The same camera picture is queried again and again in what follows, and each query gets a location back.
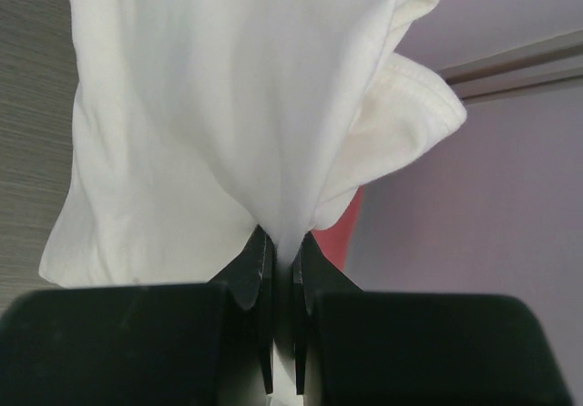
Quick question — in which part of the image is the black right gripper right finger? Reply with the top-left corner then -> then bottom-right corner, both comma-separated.
292,235 -> 572,405

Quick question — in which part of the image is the folded pink t-shirt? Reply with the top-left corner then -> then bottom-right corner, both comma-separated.
312,188 -> 363,271

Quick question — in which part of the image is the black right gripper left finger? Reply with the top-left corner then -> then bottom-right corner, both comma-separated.
1,229 -> 274,405

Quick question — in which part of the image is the aluminium table edge rail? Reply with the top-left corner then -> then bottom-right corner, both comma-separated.
440,30 -> 582,105

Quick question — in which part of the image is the white printed t-shirt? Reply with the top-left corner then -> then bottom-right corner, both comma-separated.
39,0 -> 466,288

